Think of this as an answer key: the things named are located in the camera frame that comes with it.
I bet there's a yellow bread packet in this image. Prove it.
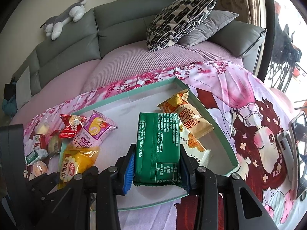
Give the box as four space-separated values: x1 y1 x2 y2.
58 144 100 189

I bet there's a pale yellow bun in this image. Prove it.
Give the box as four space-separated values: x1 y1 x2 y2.
32 160 48 177

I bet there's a green white walnut cake packet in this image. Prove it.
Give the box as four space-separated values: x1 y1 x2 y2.
25 149 48 166

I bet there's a pink swiss roll packet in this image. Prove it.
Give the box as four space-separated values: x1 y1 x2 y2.
70 111 118 150

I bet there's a dark green snack packet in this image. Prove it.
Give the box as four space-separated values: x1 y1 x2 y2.
133 112 181 186

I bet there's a round biscuit clear packet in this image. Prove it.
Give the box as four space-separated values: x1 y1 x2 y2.
48 135 62 155

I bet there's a red white milk biscuit packet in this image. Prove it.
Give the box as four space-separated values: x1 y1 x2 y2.
33 134 47 150

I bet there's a red snack packet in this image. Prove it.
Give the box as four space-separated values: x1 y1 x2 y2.
59 114 87 139

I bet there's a clear bread bun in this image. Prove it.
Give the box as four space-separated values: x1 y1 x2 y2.
34 122 51 136

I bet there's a white peanut snack packet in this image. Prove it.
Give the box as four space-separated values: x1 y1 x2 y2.
179 122 212 167

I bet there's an orange swiss roll packet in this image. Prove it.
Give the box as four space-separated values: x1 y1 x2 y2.
158 89 214 139

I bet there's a teal white tray box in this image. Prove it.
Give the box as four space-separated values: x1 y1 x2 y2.
58 77 240 212

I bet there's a pink cartoon tablecloth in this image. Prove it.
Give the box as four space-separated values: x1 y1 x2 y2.
24 61 306 229

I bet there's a teal blue clothing pile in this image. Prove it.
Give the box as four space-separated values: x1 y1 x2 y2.
2 95 18 117

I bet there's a black bag on sofa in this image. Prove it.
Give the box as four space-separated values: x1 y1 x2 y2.
3 78 16 101

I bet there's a light grey pillow left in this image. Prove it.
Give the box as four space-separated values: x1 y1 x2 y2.
16 67 32 110

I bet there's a pink sofa seat cover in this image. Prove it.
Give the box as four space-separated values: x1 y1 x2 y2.
11 41 243 125

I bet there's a grey leather sofa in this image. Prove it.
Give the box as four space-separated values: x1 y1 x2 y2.
10 0 267 96

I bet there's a grey white plush toy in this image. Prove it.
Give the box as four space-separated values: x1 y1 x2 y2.
40 0 86 40

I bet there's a black white patterned pillow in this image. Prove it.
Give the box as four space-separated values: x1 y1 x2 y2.
146 0 217 52

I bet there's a grey pillow right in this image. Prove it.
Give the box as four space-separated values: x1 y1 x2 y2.
178 10 239 47

